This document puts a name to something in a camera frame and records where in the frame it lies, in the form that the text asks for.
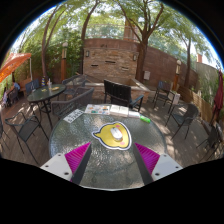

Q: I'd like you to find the dark round patio table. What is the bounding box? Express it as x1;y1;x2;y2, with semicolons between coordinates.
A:
26;83;67;128

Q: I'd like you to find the yellow duck-shaped mouse pad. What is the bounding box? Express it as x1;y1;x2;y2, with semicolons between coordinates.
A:
91;121;133;151

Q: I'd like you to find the orange canopy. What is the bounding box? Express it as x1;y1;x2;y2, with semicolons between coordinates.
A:
0;52;32;84

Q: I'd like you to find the red closed umbrella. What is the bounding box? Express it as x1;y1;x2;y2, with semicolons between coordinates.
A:
213;69;224;116

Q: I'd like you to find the grey wicker chair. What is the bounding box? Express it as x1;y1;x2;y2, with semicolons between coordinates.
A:
61;74;88;98
50;87;95;121

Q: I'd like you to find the green packet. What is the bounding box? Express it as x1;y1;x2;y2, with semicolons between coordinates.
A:
139;115;152;124

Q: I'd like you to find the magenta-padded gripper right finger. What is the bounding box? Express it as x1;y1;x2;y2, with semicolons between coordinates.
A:
133;142;184;185

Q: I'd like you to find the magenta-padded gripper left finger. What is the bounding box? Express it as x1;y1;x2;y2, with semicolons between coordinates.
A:
39;142;92;185

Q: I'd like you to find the white computer mouse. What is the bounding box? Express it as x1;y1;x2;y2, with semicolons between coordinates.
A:
110;126;124;141

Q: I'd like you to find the white book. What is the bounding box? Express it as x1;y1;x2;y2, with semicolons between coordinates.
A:
109;104;121;117
118;105;130;118

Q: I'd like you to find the black metal mesh chair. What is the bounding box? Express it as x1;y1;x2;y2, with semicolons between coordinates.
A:
165;102;200;140
4;111;49;166
25;79;41;98
153;80;174;109
196;123;224;161

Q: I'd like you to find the person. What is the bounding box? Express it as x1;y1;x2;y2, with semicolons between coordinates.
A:
11;79;22;94

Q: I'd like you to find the white lettered plate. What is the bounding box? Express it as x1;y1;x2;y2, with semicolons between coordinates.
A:
63;108;85;124

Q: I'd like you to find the small white box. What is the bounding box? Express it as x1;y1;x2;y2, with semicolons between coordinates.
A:
128;110;141;119

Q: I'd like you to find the large forked tree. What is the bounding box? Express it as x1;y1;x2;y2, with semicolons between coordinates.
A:
116;0;168;83

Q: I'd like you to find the black slatted wooden chair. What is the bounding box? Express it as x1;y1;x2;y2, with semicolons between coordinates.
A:
103;79;145;113

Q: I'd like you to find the colourful printed sheet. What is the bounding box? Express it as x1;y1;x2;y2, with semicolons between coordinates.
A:
84;103;111;116

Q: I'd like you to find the wooden lamp post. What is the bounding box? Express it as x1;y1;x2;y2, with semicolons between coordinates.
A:
173;59;183;93
60;41;69;83

